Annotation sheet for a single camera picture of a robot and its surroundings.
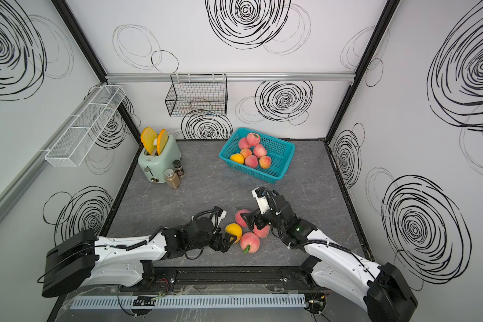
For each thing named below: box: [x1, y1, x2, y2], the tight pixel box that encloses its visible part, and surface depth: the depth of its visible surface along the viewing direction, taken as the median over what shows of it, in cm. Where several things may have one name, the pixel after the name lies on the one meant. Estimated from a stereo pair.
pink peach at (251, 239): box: [240, 232, 261, 254], surface depth 79 cm
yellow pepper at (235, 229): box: [225, 222, 243, 244], surface depth 82 cm
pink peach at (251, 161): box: [244, 154, 259, 169], surface depth 106 cm
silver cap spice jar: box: [163, 167, 182, 190], surface depth 96 cm
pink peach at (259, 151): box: [253, 143, 267, 159], surface depth 110 cm
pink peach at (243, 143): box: [238, 137, 251, 149], surface depth 113 cm
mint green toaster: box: [138, 126, 182, 184], surface depth 96 cm
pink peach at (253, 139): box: [246, 132, 261, 147], surface depth 110 cm
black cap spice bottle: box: [172, 159, 186, 179], surface depth 101 cm
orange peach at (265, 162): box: [258, 155, 272, 170], surface depth 107 cm
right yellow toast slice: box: [156, 128, 169, 155], surface depth 93 cm
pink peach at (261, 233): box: [253, 224, 271, 239], surface depth 83 cm
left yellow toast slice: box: [140, 126, 159, 155], surface depth 97 cm
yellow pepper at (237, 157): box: [230, 152, 245, 165], surface depth 107 cm
